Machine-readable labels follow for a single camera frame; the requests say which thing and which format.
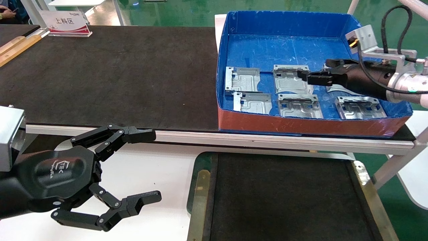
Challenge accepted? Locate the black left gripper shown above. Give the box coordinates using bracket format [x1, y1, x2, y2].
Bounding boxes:
[15, 125, 162, 232]

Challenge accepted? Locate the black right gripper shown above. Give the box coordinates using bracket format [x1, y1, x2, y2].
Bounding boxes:
[297, 59, 398, 101]

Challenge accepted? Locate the stamped metal bracket part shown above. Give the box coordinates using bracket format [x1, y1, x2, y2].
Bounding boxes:
[335, 96, 387, 120]
[278, 94, 324, 119]
[225, 67, 261, 96]
[273, 65, 314, 95]
[233, 92, 273, 115]
[322, 64, 355, 96]

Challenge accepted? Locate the black tray container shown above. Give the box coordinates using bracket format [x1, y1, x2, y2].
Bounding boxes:
[187, 151, 398, 241]

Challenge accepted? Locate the background person hand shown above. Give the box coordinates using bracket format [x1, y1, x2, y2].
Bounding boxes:
[0, 6, 16, 19]

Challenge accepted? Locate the blue corrugated plastic box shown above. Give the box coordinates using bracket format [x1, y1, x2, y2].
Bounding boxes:
[216, 11, 413, 138]

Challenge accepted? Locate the large black conveyor mat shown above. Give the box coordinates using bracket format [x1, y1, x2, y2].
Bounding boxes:
[0, 25, 219, 132]

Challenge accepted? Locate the acrylic sign with Chinese text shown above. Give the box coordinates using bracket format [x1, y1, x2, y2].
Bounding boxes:
[38, 10, 93, 37]

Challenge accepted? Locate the wooden strip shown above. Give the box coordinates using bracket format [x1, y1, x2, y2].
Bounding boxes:
[0, 33, 42, 67]

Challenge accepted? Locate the white background table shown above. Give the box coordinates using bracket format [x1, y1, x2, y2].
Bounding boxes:
[48, 0, 107, 14]

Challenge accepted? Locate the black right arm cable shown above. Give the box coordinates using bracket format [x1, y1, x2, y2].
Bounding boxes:
[356, 5, 428, 95]

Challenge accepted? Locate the white frame leg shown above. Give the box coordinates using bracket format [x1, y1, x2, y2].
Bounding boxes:
[372, 127, 428, 189]

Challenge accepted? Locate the aluminium frame rail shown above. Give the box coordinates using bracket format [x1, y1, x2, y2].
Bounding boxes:
[25, 125, 417, 155]

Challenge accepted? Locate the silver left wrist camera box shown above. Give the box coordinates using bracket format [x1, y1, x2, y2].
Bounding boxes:
[0, 105, 26, 172]

